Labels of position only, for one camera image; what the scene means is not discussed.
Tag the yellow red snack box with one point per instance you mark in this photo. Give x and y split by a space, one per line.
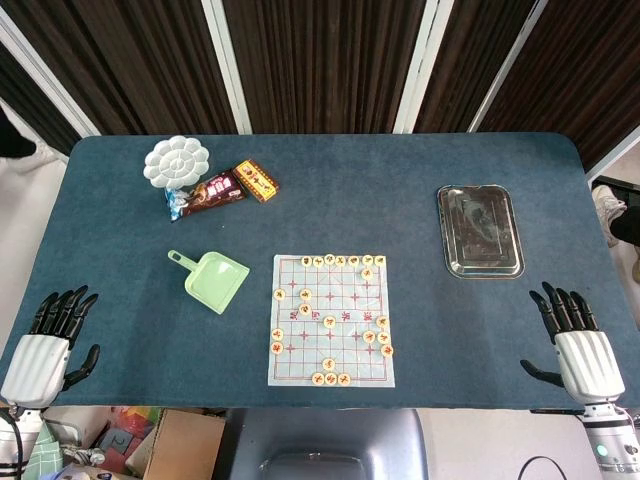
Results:
255 181

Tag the Chinese chess paper board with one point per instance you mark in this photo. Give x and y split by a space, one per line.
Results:
345 300

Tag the green checkered cloth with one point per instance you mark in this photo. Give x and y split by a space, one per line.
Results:
47 450

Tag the brown cardboard box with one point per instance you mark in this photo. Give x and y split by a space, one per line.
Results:
185 440

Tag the rectangular metal tray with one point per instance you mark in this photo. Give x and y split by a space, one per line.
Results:
480 230

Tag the green plastic dustpan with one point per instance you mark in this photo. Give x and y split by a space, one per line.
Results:
215 285

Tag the person in dark clothes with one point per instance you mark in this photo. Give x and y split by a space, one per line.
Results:
15 140

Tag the blue white snack packet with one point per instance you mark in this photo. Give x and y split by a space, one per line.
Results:
175 202

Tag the dark slatted partition panel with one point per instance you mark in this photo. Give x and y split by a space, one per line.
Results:
30 110
470 65
580 75
125 65
325 65

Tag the grey plastic chair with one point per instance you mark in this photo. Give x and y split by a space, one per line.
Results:
325 435

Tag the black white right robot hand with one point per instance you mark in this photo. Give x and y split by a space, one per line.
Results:
590 365

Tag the black trouser leg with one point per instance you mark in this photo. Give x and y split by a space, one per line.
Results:
627 225

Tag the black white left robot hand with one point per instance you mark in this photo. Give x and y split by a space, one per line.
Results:
37 365

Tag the wooden Chinese chess piece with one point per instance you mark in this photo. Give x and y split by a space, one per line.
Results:
279 294
369 336
329 321
329 259
277 333
382 321
276 347
341 260
380 260
306 261
317 378
384 337
343 379
387 350
306 293
368 259
317 261
367 273
354 260
330 378
304 308
328 363

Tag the white sneaker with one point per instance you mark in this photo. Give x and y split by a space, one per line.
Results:
607 202

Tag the colourful number foam blocks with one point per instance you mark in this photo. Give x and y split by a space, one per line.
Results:
120 440

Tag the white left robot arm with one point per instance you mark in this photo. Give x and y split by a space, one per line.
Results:
10 435

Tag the blue felt tablecloth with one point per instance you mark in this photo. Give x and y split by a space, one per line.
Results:
350 200

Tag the brown chocolate snack wrapper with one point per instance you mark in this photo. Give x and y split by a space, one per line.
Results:
215 190

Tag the white flower paint palette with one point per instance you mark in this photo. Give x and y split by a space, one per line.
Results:
175 162

